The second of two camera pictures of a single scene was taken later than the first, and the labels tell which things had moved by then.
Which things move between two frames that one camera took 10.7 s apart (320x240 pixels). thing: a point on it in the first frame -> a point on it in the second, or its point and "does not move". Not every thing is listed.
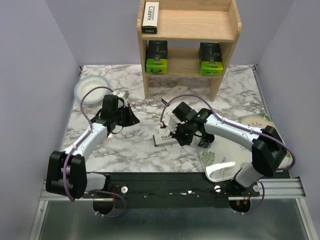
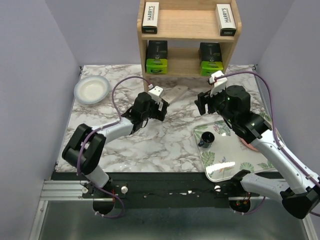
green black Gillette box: x=210 y=59 does not move
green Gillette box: x=156 y=60 does not move
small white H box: x=178 y=90 does not move
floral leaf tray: x=224 y=159 does not move
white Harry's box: x=150 y=18 does not move
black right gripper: x=182 y=141 -> x=204 y=98
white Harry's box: x=163 y=138 -> x=226 y=20
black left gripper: x=132 y=118 -> x=159 y=114
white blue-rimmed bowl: x=95 y=95 does not move
